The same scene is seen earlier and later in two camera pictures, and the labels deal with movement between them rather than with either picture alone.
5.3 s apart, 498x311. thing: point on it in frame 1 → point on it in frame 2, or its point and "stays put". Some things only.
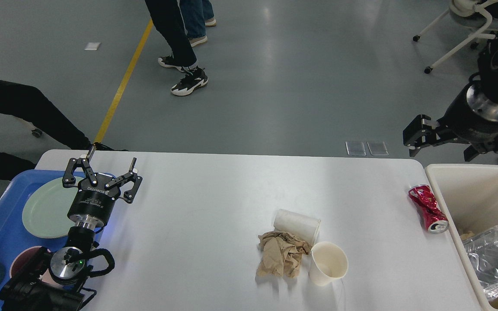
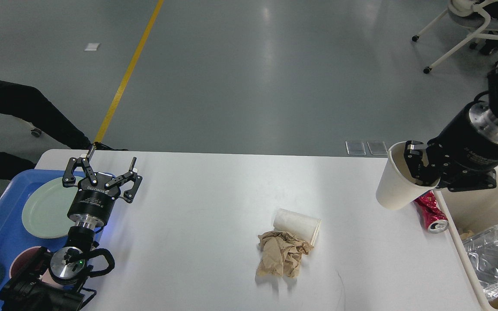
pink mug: [21, 259] stays put
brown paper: [281, 254] stays put
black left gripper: [92, 204] stays put
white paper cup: [329, 261] → [397, 188]
